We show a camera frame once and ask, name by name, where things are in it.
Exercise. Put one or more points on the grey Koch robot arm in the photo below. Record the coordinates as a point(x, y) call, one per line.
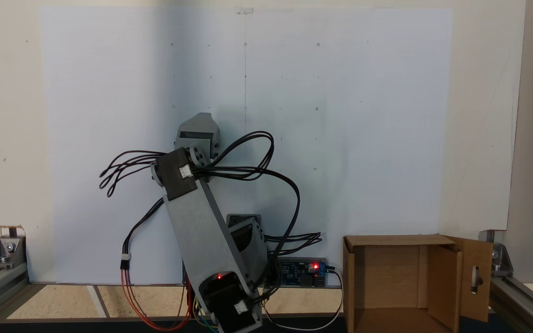
point(201, 231)

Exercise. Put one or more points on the clear tape strip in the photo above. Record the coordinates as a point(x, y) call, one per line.
point(244, 10)

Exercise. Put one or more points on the large white paper sheet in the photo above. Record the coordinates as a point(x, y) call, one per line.
point(340, 138)

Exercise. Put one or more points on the blue power circuit board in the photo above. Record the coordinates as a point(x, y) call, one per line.
point(301, 273)

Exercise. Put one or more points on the open cardboard box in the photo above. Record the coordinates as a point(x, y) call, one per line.
point(387, 277)

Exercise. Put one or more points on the metal corner bracket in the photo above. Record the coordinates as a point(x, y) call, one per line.
point(500, 259)
point(6, 252)

